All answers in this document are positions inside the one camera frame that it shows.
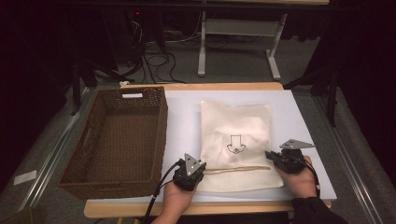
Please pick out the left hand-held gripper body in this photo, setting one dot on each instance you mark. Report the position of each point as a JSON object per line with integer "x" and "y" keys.
{"x": 188, "y": 177}

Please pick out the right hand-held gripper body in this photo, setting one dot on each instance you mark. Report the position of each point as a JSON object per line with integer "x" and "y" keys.
{"x": 291, "y": 160}

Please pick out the cream mesh laundry bag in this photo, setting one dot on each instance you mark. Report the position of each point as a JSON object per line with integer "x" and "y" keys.
{"x": 243, "y": 183}

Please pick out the white garment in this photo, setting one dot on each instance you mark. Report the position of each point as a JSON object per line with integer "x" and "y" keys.
{"x": 236, "y": 124}

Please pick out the brown wicker basket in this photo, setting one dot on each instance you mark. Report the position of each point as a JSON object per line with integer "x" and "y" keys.
{"x": 124, "y": 140}

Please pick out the person's right hand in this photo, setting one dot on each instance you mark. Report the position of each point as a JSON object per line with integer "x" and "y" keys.
{"x": 302, "y": 185}

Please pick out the person's left hand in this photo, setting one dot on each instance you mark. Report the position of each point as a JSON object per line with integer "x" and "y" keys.
{"x": 174, "y": 200}

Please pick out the white table cover sheet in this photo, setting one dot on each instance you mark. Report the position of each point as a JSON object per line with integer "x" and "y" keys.
{"x": 183, "y": 124}

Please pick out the black metal stand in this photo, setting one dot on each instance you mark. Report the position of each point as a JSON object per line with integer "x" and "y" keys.
{"x": 332, "y": 93}
{"x": 76, "y": 84}

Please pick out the black device with red light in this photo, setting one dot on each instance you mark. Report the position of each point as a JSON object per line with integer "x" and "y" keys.
{"x": 124, "y": 34}

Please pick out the white tape strip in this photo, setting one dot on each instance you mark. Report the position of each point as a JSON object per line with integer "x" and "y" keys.
{"x": 25, "y": 177}

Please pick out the metal floor rail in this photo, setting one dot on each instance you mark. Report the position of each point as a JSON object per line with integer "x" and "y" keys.
{"x": 348, "y": 158}
{"x": 53, "y": 152}

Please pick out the white metal frame desk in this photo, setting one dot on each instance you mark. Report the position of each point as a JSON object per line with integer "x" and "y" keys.
{"x": 239, "y": 27}

